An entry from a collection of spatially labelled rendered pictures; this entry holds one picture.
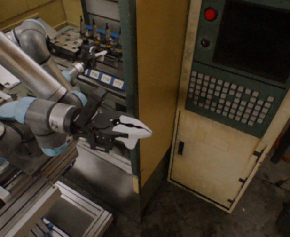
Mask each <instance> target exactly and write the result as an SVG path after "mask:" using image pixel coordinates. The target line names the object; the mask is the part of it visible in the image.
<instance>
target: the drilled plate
mask: <svg viewBox="0 0 290 237"><path fill-rule="evenodd" d="M69 36H70V37H69ZM63 40H64V41H63ZM54 42H55V44H51V43H50V46H51V48H52V49H55V50H58V51H60V52H64V53H66V54H68V55H71V56H73V57H78V56H79V55H80V54H81V49H79V48H78V47H77V46H79V45H80V44H81V42H83V39H82V38H79V36H78V35H76V34H73V33H70V32H68V33H66V34H65V35H63V36H61V37H59V38H57V39H55V40H54ZM89 43H90V47H92V46H94V42H93V40H91V39H89Z"/></svg>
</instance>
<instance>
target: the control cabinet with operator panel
mask: <svg viewBox="0 0 290 237"><path fill-rule="evenodd" d="M289 117H290V0H190V5H189V13H188V24H187V32H186V40H185V45H184V52H183V60H182V69H181V77H180V88H179V92H178V100H177V108H176V116H175V124H174V132H173V141H172V148H171V156H170V164H169V172H168V181H169V182H171V183H173V184H174V185H175V186H176V187H181V188H183V189H185V190H186V191H188V192H190V193H192V194H194V195H196V196H197V197H199V198H201V199H203V200H206V201H207V202H209V203H210V204H213V205H215V206H217V207H218V208H219V209H221V210H224V211H226V212H228V213H231V212H232V211H233V209H234V207H235V205H236V203H237V202H238V201H239V199H240V198H241V195H242V194H243V192H244V191H245V189H246V188H247V186H248V185H249V182H250V181H251V180H252V178H253V176H254V174H255V173H256V171H257V170H258V168H259V167H260V164H261V163H262V161H263V159H265V157H266V155H267V153H268V151H269V150H270V148H271V147H272V146H273V143H274V142H275V140H276V138H277V137H278V135H279V134H280V132H281V130H282V128H283V127H284V125H285V124H286V122H287V121H288V118H289Z"/></svg>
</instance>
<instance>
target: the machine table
mask: <svg viewBox="0 0 290 237"><path fill-rule="evenodd" d="M66 33H67V32H62V33H61V34H59V35H57V36H55V37H54V38H51V39H53V40H55V39H57V38H59V37H61V36H63V35H65V34H66ZM92 47H94V48H96V46H95V45H94V46H92ZM100 47H102V48H104V49H107V48H106V47H105V45H104V44H101V45H100ZM107 50H109V49H107ZM93 51H94V53H97V52H96V51H95V50H94V49H93ZM49 52H50V51H49ZM50 54H51V55H52V57H51V58H52V59H53V61H54V62H55V60H57V61H56V63H59V64H60V65H57V66H58V68H59V70H60V71H61V72H62V71H64V70H66V69H67V68H65V67H63V66H67V67H70V66H71V65H72V64H74V63H69V62H70V60H67V61H64V62H59V60H58V58H57V57H56V56H55V57H53V53H50ZM96 61H97V67H95V69H96V70H99V71H102V72H105V73H107V74H109V75H112V76H114V77H117V78H120V79H123V80H125V77H124V63H123V57H122V58H121V59H120V60H119V62H118V63H117V62H115V61H114V57H112V56H107V55H104V60H103V62H101V61H100V60H96ZM77 81H78V85H79V86H80V87H81V88H84V89H86V90H89V91H93V90H94V89H97V88H98V86H101V87H102V88H104V89H105V90H106V91H108V93H107V95H106V98H108V99H110V100H112V101H114V102H117V103H119V104H122V105H124V106H126V96H125V91H122V90H119V89H117V88H114V87H112V86H110V85H107V84H104V83H101V82H99V81H97V80H95V79H92V78H90V77H87V76H84V75H81V74H80V75H79V76H78V77H77Z"/></svg>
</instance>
